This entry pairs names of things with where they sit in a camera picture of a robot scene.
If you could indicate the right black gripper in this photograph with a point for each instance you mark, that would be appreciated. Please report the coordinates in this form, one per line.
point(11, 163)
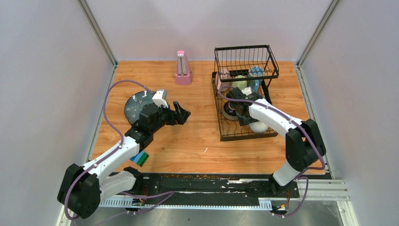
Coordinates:
point(244, 121)

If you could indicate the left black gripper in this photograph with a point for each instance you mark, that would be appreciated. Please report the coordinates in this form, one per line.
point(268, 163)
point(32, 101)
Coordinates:
point(179, 117)

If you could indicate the black gold patterned bowl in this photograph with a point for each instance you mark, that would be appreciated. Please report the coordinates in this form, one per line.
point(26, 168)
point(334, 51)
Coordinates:
point(229, 112)

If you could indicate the green handled cream mug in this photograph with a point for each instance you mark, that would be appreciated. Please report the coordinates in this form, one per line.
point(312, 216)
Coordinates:
point(239, 84)

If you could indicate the white patterned bowl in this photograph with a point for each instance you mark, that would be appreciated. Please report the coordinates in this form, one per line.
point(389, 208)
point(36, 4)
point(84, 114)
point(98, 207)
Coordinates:
point(258, 127)

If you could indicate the black wire dish rack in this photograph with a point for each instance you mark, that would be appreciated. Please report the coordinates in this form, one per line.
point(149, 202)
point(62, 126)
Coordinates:
point(238, 60)

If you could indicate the pink metronome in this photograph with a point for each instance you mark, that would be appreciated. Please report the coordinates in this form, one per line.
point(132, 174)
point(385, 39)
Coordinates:
point(183, 75)

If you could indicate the pink mug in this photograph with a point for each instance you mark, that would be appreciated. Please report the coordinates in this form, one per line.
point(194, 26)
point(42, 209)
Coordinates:
point(222, 74)

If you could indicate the blue mug yellow inside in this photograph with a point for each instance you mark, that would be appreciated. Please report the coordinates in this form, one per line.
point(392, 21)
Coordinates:
point(255, 72)

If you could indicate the dark blue floral plate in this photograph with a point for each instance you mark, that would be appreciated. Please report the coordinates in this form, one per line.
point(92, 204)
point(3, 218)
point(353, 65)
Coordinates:
point(135, 104)

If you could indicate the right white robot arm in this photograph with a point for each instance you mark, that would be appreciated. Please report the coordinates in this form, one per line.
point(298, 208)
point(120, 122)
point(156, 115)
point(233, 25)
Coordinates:
point(304, 144)

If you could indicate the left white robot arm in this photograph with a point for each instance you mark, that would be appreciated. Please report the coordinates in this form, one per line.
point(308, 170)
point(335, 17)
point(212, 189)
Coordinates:
point(84, 187)

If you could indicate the blue green striped block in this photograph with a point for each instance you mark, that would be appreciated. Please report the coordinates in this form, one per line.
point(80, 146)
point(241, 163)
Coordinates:
point(140, 158)

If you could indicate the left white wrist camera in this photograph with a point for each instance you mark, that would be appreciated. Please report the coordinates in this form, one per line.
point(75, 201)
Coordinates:
point(159, 98)

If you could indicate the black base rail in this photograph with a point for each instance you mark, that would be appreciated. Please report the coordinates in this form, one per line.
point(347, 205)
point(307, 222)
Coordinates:
point(211, 189)

